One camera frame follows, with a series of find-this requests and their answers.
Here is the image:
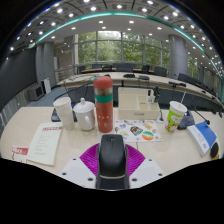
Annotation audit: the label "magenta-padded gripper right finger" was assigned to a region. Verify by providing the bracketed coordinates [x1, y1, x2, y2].
[124, 143, 166, 190]

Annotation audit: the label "colourful sticker sheet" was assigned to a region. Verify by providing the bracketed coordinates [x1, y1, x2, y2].
[114, 119, 163, 144]

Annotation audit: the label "long curved conference desk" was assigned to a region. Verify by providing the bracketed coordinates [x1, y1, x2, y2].
[56, 71, 224, 108]

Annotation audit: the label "white desk organizer box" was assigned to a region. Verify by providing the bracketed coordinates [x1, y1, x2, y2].
[117, 87, 162, 121]

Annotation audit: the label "red thermos bottle, green band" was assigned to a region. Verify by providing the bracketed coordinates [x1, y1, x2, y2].
[92, 75, 115, 134]

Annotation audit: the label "blue-white book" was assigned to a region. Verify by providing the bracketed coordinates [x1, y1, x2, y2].
[185, 120, 218, 158]

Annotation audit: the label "green-white paper cup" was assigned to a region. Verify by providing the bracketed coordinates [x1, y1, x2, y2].
[164, 100, 188, 134]

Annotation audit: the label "white document, red header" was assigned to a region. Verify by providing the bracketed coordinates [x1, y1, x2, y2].
[26, 121, 64, 167]

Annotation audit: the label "ceiling lights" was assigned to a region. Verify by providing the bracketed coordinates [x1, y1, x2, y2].
[8, 0, 218, 51]

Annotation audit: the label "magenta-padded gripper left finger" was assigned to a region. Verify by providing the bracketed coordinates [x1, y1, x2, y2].
[58, 143, 101, 190]

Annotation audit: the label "dark office chairs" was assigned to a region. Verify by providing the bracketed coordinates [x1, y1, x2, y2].
[76, 63, 221, 98]

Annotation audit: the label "black-yellow handheld microphone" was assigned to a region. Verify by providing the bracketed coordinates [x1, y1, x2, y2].
[209, 141, 222, 161]

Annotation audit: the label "white lidded mug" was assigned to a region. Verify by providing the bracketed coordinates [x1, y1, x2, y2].
[72, 97, 97, 132]

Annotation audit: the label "white paper cup stack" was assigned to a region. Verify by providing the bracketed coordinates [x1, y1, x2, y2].
[52, 96, 76, 131]

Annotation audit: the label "black computer mouse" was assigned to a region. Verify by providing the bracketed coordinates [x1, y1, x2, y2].
[95, 133, 130, 191]

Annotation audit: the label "grey boxy monitor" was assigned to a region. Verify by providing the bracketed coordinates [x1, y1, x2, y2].
[28, 84, 45, 102]

